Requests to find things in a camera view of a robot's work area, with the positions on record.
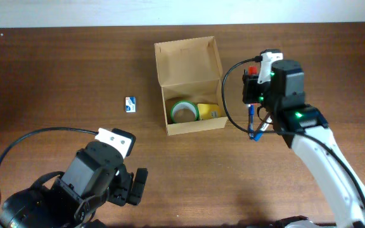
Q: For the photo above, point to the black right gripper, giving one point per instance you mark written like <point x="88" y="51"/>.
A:
<point x="251" y="89"/>

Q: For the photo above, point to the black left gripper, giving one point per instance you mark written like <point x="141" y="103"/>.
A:
<point x="127" y="190"/>

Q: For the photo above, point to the orange highlighter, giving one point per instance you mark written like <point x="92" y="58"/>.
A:
<point x="252" y="71"/>

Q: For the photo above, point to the yellow sticky note pad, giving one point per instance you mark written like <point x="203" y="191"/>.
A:
<point x="208" y="111"/>

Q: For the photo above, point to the brown cardboard box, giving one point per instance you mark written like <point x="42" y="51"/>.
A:
<point x="190" y="70"/>

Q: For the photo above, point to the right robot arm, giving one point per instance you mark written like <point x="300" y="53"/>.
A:
<point x="307" y="133"/>

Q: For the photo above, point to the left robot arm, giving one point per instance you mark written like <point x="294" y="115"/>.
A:
<point x="32" y="207"/>

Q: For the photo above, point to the blue ballpoint pen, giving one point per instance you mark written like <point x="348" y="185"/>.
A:
<point x="250" y="121"/>

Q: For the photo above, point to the blue whiteboard marker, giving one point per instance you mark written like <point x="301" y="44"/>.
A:
<point x="260" y="131"/>

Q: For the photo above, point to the small blue white card box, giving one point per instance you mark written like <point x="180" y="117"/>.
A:
<point x="130" y="104"/>

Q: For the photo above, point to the green tape roll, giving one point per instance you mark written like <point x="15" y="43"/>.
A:
<point x="184" y="111"/>

